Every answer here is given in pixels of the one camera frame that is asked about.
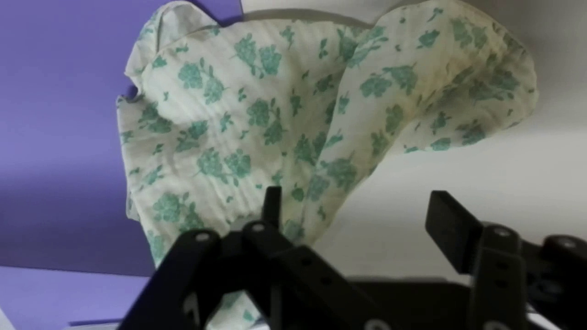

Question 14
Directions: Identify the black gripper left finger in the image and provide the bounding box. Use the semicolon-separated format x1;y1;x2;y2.
117;185;394;330

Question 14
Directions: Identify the purple paper sheet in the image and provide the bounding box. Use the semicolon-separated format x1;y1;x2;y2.
0;0;244;330

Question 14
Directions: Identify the white green floral cloth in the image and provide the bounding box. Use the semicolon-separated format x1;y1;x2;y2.
116;0;539;330

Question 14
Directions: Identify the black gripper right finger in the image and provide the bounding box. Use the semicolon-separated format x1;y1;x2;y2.
424;189;587;330

